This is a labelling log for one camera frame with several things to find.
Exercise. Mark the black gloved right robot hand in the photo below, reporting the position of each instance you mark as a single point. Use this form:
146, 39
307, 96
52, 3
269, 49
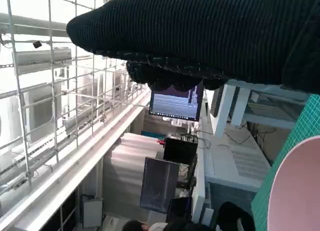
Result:
200, 36

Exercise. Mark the pink plastic bowl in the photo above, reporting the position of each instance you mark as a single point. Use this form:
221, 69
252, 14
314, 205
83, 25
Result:
300, 191

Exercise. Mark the purple screen computer monitor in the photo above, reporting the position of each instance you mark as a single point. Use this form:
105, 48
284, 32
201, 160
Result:
172, 106

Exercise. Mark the black computer monitor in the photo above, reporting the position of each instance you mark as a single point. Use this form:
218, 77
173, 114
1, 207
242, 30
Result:
180, 151
178, 211
160, 186

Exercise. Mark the green cutting mat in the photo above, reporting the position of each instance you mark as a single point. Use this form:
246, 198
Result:
305, 123

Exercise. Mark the white fabric cover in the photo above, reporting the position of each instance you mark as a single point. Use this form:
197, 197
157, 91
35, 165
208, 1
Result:
132, 166

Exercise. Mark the person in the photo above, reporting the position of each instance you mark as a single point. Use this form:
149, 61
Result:
232, 219

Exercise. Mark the white computer case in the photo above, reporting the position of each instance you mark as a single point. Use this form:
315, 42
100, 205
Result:
92, 212

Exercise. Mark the small black camera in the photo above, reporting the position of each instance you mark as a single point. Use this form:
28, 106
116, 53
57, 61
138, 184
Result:
37, 44

